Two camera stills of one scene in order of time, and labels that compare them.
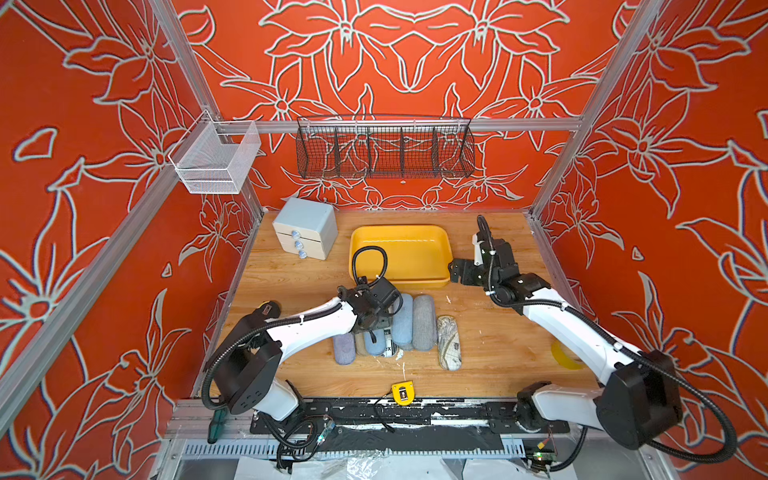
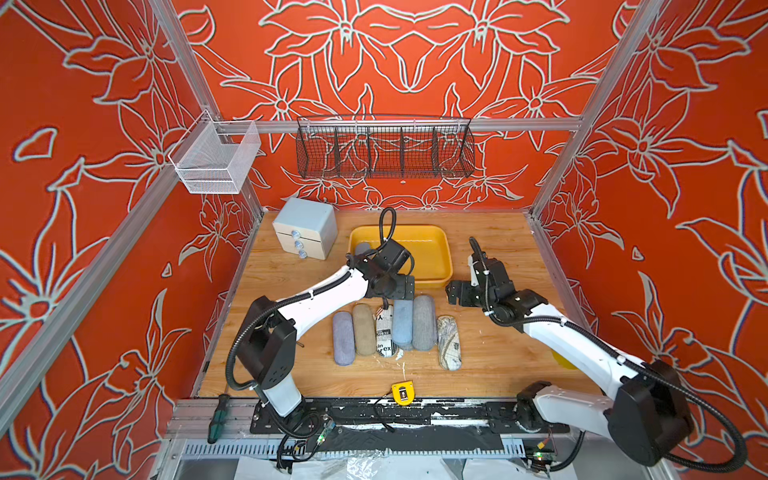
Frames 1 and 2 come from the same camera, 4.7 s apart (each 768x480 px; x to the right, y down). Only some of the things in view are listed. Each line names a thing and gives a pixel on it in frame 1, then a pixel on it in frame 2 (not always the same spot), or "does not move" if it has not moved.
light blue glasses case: [375, 348] -> [362, 247]
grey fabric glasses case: [423, 322] does not move
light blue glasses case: [402, 325] does not move
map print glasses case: [449, 343] does not move
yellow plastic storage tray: [406, 256] does not move
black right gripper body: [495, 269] -> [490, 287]
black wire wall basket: [385, 147] does not move
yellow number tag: [403, 392] does not move
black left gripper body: [383, 319] -> [397, 287]
